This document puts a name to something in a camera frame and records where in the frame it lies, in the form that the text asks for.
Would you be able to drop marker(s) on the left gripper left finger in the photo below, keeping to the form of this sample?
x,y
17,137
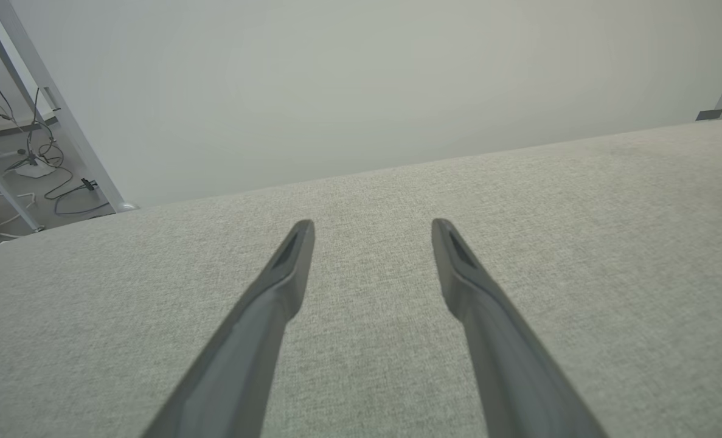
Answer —
x,y
245,353

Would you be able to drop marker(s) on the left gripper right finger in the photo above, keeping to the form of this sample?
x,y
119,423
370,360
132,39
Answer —
x,y
506,365

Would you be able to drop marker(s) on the black power plug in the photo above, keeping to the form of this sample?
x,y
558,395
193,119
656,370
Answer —
x,y
89,184

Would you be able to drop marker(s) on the white power strip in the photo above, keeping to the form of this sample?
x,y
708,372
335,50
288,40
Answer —
x,y
35,170

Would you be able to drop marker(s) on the light grey partition panel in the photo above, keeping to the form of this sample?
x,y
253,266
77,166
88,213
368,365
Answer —
x,y
397,73

